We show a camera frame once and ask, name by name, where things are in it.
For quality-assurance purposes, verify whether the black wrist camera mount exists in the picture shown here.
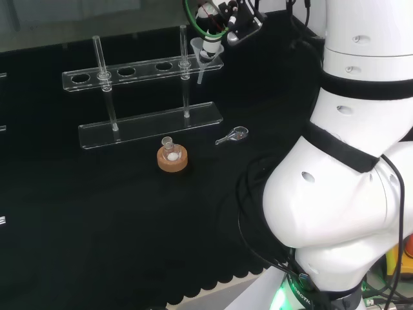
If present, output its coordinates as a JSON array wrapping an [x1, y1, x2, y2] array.
[[226, 0, 267, 47]]

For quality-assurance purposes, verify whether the cork ring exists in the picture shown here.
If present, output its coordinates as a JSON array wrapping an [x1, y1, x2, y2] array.
[[156, 143, 189, 174]]

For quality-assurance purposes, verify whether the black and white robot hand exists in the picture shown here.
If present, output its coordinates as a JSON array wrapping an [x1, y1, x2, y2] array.
[[195, 0, 240, 63]]

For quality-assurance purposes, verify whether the black cable on cloth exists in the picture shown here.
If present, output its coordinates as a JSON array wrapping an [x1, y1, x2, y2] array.
[[236, 154, 312, 285]]

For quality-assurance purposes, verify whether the small round-bottom glass flask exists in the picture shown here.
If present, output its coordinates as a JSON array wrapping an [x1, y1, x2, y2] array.
[[161, 136, 180, 163]]

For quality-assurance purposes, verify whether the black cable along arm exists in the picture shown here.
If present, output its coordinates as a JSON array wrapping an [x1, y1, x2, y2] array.
[[380, 153, 408, 310]]

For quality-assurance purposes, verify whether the yellow stop button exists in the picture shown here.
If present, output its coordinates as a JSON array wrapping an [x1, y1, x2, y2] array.
[[383, 234, 413, 289]]

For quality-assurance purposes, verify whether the small glass weighing funnel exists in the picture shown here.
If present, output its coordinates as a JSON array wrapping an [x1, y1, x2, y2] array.
[[215, 126, 250, 146]]

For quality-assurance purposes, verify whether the clear acrylic funnel stand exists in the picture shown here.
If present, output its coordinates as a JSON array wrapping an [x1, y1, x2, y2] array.
[[61, 25, 225, 151]]

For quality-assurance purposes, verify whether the black bench cloth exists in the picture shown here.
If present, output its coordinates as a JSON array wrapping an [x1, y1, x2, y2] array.
[[0, 8, 327, 310]]

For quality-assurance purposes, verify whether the clear plastic funnel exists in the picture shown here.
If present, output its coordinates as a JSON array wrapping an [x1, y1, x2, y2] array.
[[190, 36, 225, 85]]

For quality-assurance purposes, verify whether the green cable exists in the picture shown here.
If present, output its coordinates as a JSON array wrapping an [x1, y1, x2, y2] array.
[[182, 0, 230, 42]]

